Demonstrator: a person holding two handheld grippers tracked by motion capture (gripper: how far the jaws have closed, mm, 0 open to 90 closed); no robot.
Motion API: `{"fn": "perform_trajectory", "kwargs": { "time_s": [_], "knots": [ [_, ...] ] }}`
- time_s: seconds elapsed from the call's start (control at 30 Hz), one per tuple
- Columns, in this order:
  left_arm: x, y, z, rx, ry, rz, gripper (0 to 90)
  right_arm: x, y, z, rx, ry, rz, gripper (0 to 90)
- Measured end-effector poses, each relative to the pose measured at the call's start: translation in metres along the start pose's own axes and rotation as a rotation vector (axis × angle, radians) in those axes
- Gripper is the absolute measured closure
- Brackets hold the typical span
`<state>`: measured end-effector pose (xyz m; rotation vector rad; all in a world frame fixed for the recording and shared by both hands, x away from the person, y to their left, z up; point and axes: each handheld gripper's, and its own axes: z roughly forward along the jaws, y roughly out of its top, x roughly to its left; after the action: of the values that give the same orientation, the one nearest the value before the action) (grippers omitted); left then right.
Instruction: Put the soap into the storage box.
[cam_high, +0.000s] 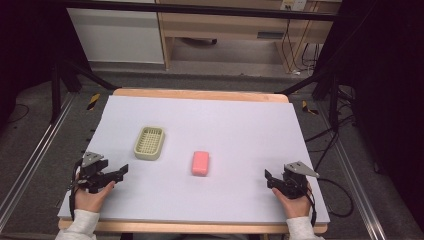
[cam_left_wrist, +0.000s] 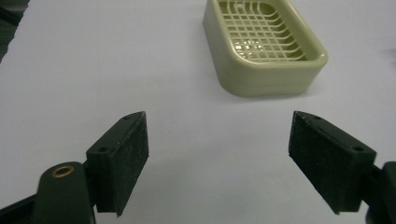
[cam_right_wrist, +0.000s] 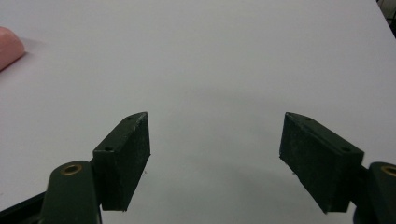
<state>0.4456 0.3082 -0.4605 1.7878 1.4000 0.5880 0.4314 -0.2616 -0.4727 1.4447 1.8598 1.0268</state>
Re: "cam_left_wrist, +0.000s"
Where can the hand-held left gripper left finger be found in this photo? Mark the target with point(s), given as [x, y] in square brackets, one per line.
[120, 168]

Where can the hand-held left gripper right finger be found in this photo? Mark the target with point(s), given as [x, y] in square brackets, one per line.
[330, 161]

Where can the pale green soap dish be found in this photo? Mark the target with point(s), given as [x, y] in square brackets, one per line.
[264, 53]

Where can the dark curtain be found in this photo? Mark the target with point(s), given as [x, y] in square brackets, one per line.
[9, 25]

